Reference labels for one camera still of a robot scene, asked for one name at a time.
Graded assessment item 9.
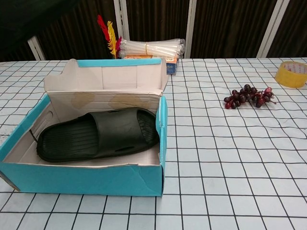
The yellow packing tape roll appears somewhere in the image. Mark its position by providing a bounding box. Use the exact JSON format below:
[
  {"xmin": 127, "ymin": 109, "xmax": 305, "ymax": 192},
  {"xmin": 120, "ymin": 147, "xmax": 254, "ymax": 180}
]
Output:
[{"xmin": 274, "ymin": 61, "xmax": 307, "ymax": 89}]

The black folding screen white frame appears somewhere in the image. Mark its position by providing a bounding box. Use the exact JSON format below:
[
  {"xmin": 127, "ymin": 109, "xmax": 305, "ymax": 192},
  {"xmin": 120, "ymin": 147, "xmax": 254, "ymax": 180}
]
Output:
[{"xmin": 0, "ymin": 0, "xmax": 307, "ymax": 62}]

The dark purple grape bunch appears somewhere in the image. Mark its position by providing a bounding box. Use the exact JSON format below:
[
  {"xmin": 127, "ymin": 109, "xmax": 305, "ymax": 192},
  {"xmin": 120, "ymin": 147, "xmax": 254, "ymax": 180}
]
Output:
[{"xmin": 224, "ymin": 83, "xmax": 277, "ymax": 110}]

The light blue cardboard shoe box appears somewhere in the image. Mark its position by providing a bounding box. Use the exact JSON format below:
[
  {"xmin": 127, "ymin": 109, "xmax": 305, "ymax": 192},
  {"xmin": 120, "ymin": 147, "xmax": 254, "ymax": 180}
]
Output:
[{"xmin": 0, "ymin": 57, "xmax": 168, "ymax": 197}]

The white black checked tablecloth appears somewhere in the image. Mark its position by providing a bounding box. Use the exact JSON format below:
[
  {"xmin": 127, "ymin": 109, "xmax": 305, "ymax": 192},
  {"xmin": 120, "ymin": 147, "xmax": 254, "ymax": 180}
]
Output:
[{"xmin": 0, "ymin": 57, "xmax": 307, "ymax": 230}]

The bundle of clear plastic tubes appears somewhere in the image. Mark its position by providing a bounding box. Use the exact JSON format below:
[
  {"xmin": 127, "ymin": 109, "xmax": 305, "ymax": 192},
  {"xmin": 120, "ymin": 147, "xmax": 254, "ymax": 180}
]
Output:
[{"xmin": 119, "ymin": 38, "xmax": 186, "ymax": 59}]

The red yellow feather shuttlecock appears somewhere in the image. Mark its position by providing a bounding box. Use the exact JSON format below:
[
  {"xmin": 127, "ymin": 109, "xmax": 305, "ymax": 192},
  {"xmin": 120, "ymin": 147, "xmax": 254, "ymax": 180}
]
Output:
[{"xmin": 97, "ymin": 14, "xmax": 123, "ymax": 59}]

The orange and blue packet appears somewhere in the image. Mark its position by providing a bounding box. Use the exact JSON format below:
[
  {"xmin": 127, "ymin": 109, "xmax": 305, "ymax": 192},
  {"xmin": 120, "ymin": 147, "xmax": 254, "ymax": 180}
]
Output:
[{"xmin": 124, "ymin": 54, "xmax": 180, "ymax": 75}]

